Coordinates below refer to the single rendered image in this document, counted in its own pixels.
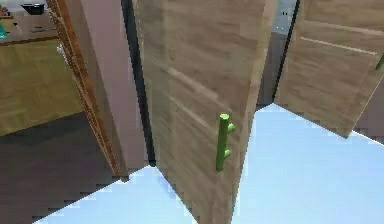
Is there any wooden kitchen cabinet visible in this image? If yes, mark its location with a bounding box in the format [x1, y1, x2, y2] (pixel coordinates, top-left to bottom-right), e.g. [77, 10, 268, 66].
[0, 13, 84, 137]

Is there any black bowl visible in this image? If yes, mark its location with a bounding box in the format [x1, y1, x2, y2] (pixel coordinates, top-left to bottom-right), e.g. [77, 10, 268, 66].
[20, 3, 46, 16]

